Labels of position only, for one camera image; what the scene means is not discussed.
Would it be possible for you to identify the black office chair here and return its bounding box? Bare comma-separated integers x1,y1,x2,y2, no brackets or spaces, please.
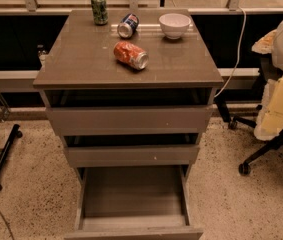
228,55,283,175

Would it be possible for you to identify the orange soda can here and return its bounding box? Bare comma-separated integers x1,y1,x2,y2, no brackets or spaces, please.
113,41,149,70

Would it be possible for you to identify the black wheeled stand leg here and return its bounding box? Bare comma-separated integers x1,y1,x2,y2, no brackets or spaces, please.
0,124,23,191

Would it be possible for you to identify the white bowl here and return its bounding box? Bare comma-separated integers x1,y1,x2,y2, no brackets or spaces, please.
159,13,191,39

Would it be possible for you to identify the grey bottom drawer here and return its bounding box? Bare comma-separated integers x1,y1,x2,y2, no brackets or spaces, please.
64,165,203,240

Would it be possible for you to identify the blue pepsi can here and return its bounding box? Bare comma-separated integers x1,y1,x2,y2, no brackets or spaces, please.
117,13,139,39

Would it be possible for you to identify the grey top drawer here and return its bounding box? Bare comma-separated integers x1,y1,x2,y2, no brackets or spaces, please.
44,99,212,136

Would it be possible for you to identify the green soda can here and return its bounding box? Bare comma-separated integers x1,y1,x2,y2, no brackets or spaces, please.
91,0,108,25

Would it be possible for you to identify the grey drawer cabinet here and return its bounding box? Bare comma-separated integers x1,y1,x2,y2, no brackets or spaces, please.
32,8,225,185

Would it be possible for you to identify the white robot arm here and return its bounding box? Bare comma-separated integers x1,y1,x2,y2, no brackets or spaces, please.
252,21,283,141

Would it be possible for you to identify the grey drawer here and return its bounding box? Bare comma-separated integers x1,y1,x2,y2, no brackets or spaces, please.
64,165,203,240
65,133,199,168
44,99,212,136

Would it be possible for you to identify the grey middle drawer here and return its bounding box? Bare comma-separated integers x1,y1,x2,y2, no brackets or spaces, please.
65,133,199,168

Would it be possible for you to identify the white cable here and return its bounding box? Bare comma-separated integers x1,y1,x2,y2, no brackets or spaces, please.
213,7,248,99

